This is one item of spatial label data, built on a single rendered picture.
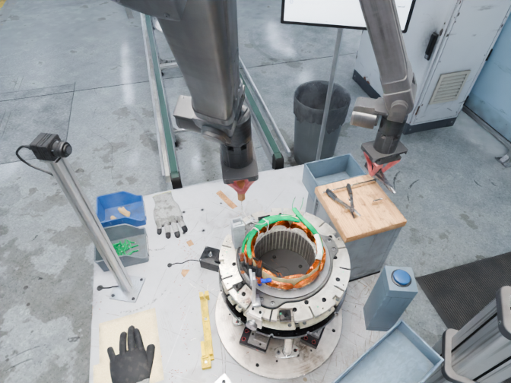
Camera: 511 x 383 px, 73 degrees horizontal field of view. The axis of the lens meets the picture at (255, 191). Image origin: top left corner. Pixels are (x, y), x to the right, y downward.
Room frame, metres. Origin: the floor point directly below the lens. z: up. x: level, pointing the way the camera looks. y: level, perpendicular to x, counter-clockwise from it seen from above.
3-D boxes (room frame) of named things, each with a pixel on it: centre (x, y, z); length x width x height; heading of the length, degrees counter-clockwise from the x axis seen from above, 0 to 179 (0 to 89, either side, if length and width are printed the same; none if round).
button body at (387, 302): (0.44, -0.37, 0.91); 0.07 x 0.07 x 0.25; 86
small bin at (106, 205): (0.84, 0.51, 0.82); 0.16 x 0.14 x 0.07; 107
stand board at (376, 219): (0.67, -0.30, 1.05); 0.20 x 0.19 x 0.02; 18
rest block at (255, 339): (0.37, -0.01, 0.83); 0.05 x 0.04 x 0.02; 70
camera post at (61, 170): (0.54, 0.42, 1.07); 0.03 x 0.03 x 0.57; 81
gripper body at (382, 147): (0.70, -0.33, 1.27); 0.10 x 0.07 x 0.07; 108
